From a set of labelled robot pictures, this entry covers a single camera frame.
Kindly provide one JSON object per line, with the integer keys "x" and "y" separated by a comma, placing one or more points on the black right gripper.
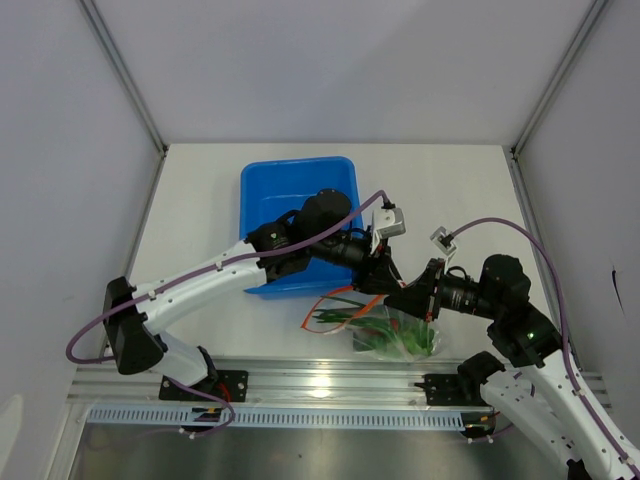
{"x": 418, "y": 298}

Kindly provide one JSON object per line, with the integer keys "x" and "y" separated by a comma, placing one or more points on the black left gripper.
{"x": 376, "y": 273}

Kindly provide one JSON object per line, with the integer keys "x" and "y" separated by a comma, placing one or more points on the toy napa cabbage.
{"x": 417, "y": 341}

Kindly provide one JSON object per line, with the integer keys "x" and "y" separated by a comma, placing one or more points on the toy green onion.
{"x": 335, "y": 315}

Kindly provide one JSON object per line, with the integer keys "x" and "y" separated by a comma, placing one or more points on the clear zip bag orange zipper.
{"x": 349, "y": 292}

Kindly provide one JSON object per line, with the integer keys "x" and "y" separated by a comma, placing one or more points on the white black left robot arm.
{"x": 138, "y": 317}

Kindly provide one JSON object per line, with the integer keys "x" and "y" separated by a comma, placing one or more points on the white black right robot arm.
{"x": 533, "y": 381}

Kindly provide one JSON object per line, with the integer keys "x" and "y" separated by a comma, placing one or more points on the blue plastic bin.
{"x": 270, "y": 189}

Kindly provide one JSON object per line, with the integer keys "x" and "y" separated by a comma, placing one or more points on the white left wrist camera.
{"x": 386, "y": 222}

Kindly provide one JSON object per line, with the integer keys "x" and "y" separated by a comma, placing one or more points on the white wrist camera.
{"x": 443, "y": 239}
{"x": 386, "y": 222}

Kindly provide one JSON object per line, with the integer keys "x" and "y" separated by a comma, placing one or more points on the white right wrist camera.
{"x": 443, "y": 239}

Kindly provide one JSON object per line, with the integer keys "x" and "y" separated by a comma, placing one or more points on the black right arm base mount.
{"x": 449, "y": 390}

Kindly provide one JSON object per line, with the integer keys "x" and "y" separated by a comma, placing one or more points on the aluminium frame rail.
{"x": 281, "y": 383}

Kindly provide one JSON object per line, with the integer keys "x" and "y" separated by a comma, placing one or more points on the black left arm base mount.
{"x": 228, "y": 385}

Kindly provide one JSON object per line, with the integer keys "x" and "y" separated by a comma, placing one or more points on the slotted grey cable duct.
{"x": 412, "y": 419}

